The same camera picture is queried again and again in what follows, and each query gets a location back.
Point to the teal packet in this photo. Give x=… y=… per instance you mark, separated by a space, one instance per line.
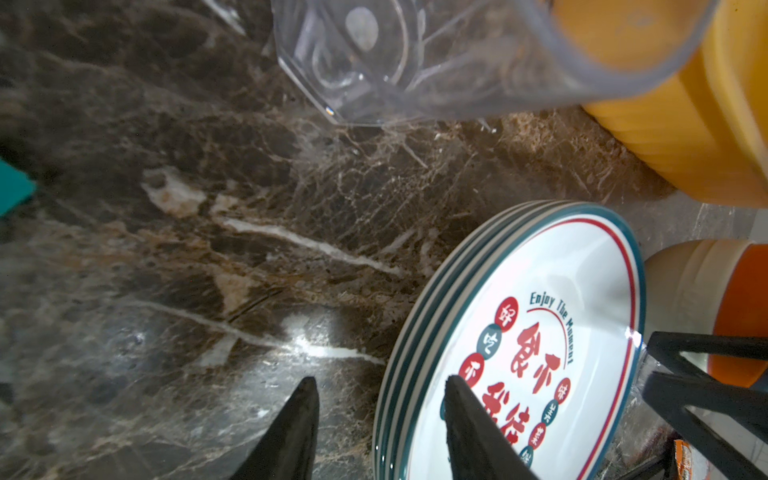
x=15 y=187

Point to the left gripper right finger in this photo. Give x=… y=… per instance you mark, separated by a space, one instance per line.
x=477 y=448

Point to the orange snack packet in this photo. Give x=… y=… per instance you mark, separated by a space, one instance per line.
x=684 y=460

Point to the white plate red characters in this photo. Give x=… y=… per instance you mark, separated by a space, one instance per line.
x=545 y=325

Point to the yellow plastic bin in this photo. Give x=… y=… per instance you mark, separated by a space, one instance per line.
x=704 y=129

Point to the orange white bowl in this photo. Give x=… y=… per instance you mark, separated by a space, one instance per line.
x=708 y=287

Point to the clear cup left front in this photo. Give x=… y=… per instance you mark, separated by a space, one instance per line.
x=371 y=63

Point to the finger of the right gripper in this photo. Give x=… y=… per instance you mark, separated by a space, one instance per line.
x=672 y=394

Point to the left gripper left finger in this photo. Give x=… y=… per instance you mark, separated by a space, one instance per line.
x=287 y=449

